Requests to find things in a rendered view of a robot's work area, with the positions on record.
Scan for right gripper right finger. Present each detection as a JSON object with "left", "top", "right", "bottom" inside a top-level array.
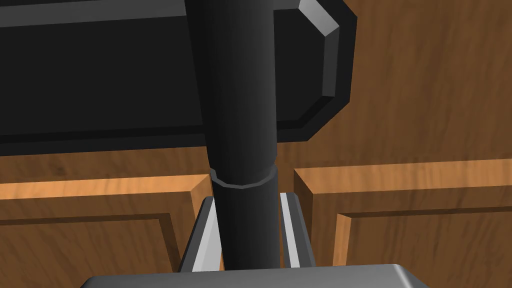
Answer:
[{"left": 279, "top": 192, "right": 317, "bottom": 269}]

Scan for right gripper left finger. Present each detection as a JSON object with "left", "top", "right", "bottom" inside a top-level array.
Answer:
[{"left": 178, "top": 195, "right": 223, "bottom": 274}]

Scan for black bar handle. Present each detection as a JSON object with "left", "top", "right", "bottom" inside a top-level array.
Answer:
[{"left": 184, "top": 0, "right": 282, "bottom": 271}]

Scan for brown wooden cupboard door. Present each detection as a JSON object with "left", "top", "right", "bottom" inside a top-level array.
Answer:
[
  {"left": 0, "top": 174, "right": 225, "bottom": 288},
  {"left": 293, "top": 158, "right": 512, "bottom": 288}
]

